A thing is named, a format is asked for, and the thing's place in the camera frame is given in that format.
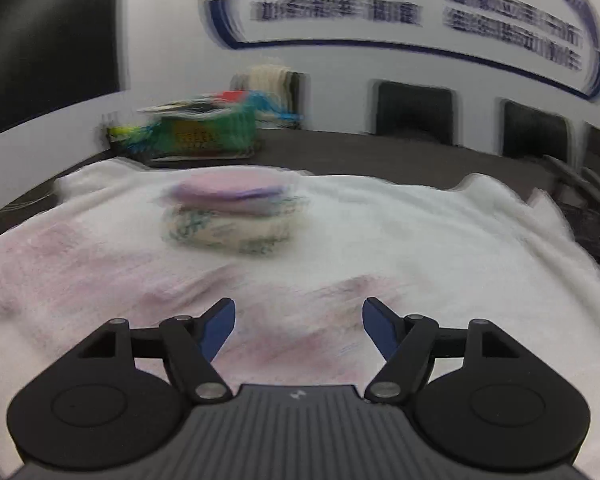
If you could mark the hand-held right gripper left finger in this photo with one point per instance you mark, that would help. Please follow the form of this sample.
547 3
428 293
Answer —
217 330

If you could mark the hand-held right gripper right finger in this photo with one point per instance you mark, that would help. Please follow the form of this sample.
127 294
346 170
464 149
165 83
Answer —
380 332

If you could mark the pink floral garment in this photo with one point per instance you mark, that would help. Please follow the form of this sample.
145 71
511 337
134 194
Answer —
290 340

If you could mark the folded cream teal-flowered garment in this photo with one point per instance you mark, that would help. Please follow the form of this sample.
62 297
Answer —
230 235

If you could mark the white fluffy towel blanket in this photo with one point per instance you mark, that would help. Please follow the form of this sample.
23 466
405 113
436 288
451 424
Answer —
430 240

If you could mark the folded pink purple garment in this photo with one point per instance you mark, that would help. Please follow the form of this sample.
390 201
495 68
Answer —
230 190

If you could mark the yellow-green cloth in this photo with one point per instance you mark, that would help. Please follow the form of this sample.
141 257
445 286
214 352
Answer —
125 132

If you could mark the black office chair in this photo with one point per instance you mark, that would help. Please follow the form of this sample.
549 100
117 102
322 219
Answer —
535 130
415 112

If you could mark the dark object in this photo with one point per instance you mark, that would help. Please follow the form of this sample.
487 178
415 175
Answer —
597 230

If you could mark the cream cloth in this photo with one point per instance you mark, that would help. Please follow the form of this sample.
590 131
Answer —
270 82

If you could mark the blue wall sign lettering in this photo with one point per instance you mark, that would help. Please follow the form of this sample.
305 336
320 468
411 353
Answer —
405 5

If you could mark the black wall screen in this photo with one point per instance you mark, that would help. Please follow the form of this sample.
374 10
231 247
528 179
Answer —
45 40

